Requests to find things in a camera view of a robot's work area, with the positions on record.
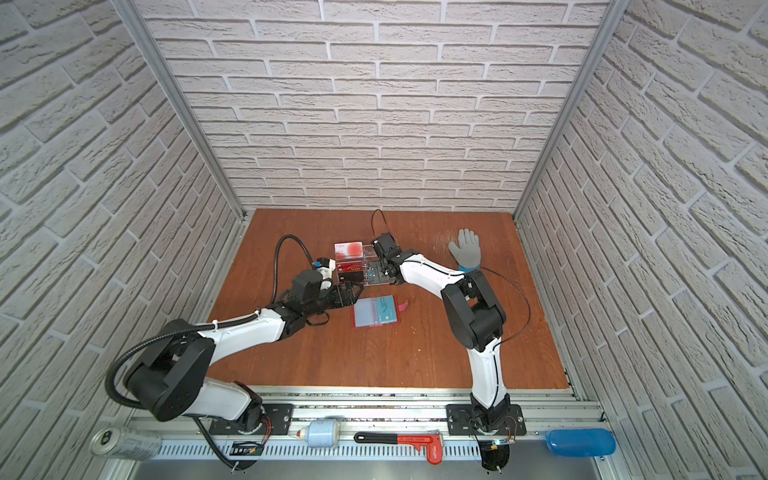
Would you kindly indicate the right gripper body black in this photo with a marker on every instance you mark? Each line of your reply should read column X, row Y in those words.
column 385, row 268

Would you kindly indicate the red white patterned card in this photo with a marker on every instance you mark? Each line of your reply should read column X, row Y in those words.
column 349, row 251

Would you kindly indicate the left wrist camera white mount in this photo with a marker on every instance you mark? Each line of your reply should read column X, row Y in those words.
column 325, row 266

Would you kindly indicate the black VIP card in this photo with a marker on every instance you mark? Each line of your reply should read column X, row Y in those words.
column 357, row 277

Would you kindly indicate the blue plastic case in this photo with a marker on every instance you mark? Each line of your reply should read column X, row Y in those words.
column 581, row 443

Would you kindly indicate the red VIP card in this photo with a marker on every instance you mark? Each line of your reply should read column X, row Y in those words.
column 348, row 266

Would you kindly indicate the aluminium rail frame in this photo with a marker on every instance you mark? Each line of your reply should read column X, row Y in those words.
column 402, row 411

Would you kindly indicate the grey work glove blue cuff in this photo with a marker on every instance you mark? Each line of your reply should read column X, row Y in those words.
column 466, row 250

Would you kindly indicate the silver drink can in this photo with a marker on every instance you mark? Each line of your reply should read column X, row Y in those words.
column 125, row 443

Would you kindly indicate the clear acrylic card display stand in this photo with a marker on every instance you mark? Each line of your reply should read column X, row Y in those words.
column 374, row 276

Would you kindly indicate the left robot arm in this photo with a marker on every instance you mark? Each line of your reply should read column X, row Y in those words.
column 169, row 374

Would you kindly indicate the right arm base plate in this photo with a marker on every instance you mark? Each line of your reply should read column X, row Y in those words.
column 469, row 420

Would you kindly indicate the red black pipe wrench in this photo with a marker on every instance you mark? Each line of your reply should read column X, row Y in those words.
column 431, row 443

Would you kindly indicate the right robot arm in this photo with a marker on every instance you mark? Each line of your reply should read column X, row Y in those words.
column 476, row 318

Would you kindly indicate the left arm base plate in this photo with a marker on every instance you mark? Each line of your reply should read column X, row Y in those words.
column 272, row 416

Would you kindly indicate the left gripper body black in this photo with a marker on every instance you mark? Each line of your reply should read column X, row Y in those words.
column 333, row 298

